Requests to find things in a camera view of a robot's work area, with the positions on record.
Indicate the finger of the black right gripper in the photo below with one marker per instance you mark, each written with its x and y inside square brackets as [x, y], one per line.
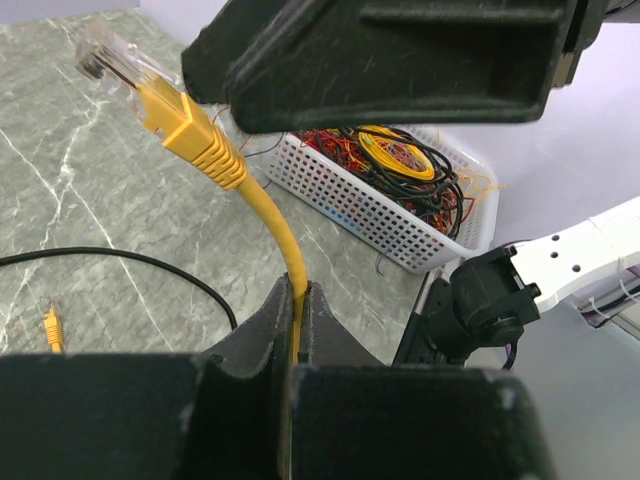
[296, 65]

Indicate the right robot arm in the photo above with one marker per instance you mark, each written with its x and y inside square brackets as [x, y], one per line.
[495, 295]

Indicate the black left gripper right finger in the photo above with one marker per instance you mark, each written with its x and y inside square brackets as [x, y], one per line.
[355, 418]

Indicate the white plastic basket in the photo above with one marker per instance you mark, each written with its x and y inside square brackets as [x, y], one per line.
[416, 242]

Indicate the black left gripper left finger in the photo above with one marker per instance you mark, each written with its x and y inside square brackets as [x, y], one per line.
[218, 414]

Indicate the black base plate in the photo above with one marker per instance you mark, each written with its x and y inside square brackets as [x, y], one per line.
[417, 345]

